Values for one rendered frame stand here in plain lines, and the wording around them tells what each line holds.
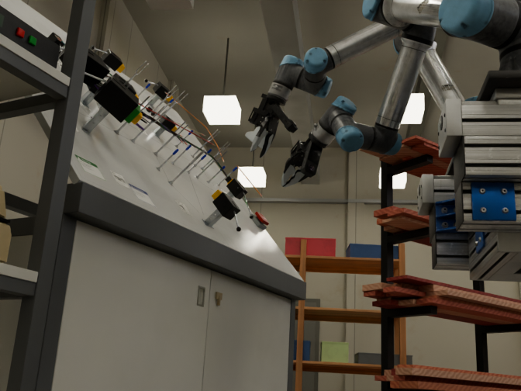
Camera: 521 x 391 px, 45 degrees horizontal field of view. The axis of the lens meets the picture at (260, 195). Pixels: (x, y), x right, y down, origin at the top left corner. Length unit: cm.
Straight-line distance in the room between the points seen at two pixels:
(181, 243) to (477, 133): 75
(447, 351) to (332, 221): 306
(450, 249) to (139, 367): 91
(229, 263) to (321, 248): 543
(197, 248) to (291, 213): 1036
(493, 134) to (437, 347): 1025
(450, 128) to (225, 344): 89
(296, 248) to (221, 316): 541
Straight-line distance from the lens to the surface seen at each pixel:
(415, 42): 195
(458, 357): 1165
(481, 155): 143
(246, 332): 198
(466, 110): 146
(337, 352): 705
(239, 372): 195
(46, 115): 152
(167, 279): 163
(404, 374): 425
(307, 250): 721
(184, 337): 169
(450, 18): 154
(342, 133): 190
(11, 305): 140
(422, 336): 1160
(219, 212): 181
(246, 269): 190
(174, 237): 158
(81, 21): 142
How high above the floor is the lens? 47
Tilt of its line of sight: 18 degrees up
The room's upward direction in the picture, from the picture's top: 3 degrees clockwise
